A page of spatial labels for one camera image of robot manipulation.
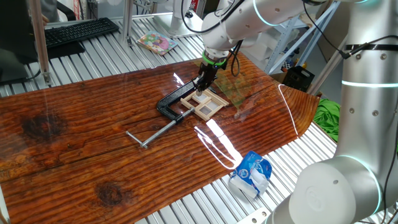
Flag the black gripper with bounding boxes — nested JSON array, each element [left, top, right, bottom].
[[193, 63, 220, 96]]

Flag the miniature wooden sliding window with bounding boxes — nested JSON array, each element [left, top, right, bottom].
[[180, 88, 230, 121]]

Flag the black C-clamp with steel screw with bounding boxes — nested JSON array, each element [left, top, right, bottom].
[[126, 79, 218, 149]]

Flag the colourful children's book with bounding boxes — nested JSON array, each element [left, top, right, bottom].
[[136, 30, 179, 56]]

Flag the white stand base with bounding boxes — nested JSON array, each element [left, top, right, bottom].
[[152, 0, 205, 40]]

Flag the white foam boxes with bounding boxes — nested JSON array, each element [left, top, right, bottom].
[[241, 29, 282, 63]]

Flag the grey metal shelf rack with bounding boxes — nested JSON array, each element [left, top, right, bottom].
[[264, 0, 341, 75]]

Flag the blue tissue pack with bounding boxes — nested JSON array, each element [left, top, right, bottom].
[[228, 151, 273, 199]]

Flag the black plastic crate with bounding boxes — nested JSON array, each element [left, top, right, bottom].
[[281, 65, 315, 93]]

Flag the glossy wood grain mat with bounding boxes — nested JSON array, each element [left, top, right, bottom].
[[0, 51, 321, 224]]

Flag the green cloth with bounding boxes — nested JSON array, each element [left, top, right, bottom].
[[312, 98, 341, 143]]

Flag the black computer keyboard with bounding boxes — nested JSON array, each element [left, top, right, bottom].
[[43, 17, 121, 49]]

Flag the black monitor stand base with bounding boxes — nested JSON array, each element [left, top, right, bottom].
[[18, 40, 86, 65]]

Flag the brown cardboard box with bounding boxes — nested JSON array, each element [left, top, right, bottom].
[[317, 6, 349, 60]]

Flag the black office chair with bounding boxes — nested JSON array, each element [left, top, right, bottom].
[[57, 1, 77, 22]]

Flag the person in grey shirt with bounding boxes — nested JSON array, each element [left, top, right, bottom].
[[39, 0, 60, 25]]

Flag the black computer monitor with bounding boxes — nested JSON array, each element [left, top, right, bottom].
[[0, 0, 41, 86]]

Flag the aluminium frame post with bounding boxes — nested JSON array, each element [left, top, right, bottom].
[[29, 0, 53, 86], [119, 0, 136, 47]]

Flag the aluminium frame strut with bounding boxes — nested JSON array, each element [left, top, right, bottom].
[[307, 34, 351, 96]]

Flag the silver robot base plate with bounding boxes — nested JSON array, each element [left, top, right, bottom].
[[236, 207, 271, 224]]

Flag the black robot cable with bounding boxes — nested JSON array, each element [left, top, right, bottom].
[[180, 0, 398, 78]]

